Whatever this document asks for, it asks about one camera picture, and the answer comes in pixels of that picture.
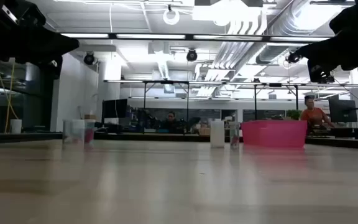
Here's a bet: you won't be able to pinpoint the clear medicine bottle white lid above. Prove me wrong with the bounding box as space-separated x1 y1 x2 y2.
62 119 73 146

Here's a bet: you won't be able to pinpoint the medicine bottle pink pills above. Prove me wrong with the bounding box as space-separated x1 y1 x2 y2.
229 121 241 149
71 119 86 146
84 119 96 144

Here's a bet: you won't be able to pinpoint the pink plastic bin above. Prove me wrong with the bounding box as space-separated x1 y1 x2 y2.
241 119 308 148

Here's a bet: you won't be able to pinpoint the black computer monitor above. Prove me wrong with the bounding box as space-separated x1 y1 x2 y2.
101 98 129 119
328 98 358 123

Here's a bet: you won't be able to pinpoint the person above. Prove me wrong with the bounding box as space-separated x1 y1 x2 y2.
299 95 336 129
160 111 181 133

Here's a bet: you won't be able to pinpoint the green potted plant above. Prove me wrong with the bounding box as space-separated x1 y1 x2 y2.
286 109 303 121

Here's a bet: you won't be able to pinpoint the white cylindrical container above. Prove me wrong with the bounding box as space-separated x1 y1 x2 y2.
10 119 23 135

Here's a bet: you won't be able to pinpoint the long ceiling light bar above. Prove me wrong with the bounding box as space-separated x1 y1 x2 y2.
60 32 332 43

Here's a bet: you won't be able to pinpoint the yellow extension cable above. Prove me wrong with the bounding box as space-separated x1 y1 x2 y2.
0 57 20 134

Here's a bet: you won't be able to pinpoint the black background workstation frame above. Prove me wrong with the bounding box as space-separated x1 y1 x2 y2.
253 83 300 121
142 80 190 134

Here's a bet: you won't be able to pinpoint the white ring lamp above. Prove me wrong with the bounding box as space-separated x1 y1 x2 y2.
162 7 181 26

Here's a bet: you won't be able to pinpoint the black aluminium table frame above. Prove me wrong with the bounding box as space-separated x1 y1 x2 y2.
0 132 358 152

